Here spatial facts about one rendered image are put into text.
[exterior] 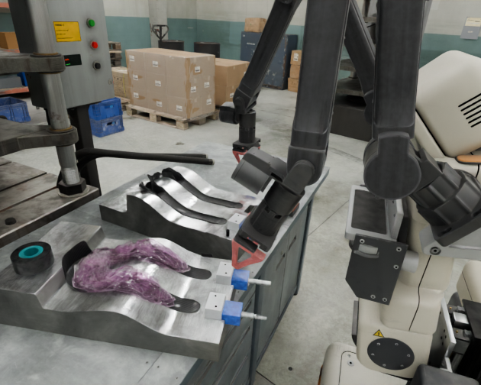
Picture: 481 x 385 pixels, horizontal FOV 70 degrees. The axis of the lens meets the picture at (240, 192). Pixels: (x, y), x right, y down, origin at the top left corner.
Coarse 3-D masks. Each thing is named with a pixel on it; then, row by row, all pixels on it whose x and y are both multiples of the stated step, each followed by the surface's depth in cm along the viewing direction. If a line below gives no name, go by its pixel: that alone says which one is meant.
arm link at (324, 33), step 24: (312, 0) 46; (336, 0) 45; (312, 24) 47; (336, 24) 46; (312, 48) 48; (336, 48) 47; (312, 72) 49; (336, 72) 49; (312, 96) 51; (312, 120) 52; (312, 144) 53; (288, 168) 56
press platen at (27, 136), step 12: (0, 120) 130; (0, 132) 117; (12, 132) 118; (24, 132) 119; (36, 132) 120; (48, 132) 121; (60, 132) 120; (72, 132) 123; (0, 144) 110; (12, 144) 114; (24, 144) 116; (36, 144) 118; (48, 144) 120; (60, 144) 121; (72, 144) 126; (0, 156) 111
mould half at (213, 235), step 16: (192, 176) 120; (128, 192) 121; (144, 192) 105; (176, 192) 111; (208, 192) 118; (224, 192) 119; (112, 208) 111; (128, 208) 107; (144, 208) 103; (160, 208) 103; (192, 208) 108; (208, 208) 109; (224, 208) 109; (240, 208) 108; (128, 224) 110; (144, 224) 106; (160, 224) 103; (176, 224) 100; (192, 224) 100; (208, 224) 100; (224, 224) 100; (176, 240) 103; (192, 240) 100; (208, 240) 97; (224, 240) 94; (224, 256) 96; (240, 256) 101
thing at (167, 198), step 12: (168, 168) 119; (180, 180) 118; (156, 192) 111; (192, 192) 115; (168, 204) 105; (180, 204) 108; (216, 204) 111; (228, 204) 112; (240, 204) 111; (192, 216) 105; (204, 216) 105; (216, 216) 104
